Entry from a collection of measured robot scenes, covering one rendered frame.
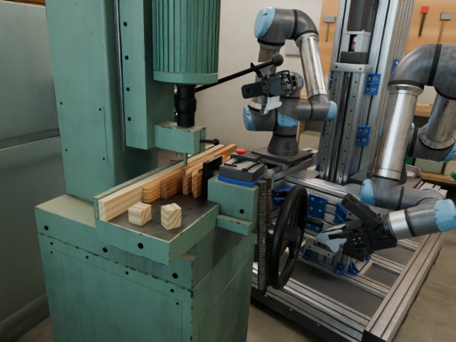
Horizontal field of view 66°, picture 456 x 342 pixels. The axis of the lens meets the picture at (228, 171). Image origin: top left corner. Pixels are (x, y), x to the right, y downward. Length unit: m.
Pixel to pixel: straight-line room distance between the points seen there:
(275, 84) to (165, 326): 0.77
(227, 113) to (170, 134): 3.69
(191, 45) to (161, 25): 0.09
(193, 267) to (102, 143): 0.45
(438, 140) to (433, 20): 2.85
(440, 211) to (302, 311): 0.96
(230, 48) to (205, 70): 3.69
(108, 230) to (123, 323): 0.39
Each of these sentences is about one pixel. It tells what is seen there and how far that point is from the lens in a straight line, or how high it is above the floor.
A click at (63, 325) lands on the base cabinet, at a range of 1.42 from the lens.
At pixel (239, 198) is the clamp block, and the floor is 0.93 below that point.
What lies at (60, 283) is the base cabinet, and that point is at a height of 0.55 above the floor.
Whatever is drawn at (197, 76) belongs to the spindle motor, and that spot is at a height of 1.22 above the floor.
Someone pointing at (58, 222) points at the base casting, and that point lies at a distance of 1.17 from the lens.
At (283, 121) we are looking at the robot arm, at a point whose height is 1.05.
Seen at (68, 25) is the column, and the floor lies 1.33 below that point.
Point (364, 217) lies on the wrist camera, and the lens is 1.02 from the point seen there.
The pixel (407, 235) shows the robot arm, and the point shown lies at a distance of 1.02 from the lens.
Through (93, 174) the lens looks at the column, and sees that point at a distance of 1.16.
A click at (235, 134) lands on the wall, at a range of 4.69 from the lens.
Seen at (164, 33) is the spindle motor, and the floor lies 1.32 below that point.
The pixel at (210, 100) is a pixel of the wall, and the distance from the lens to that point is 4.78.
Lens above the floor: 1.29
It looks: 19 degrees down
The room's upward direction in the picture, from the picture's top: 3 degrees clockwise
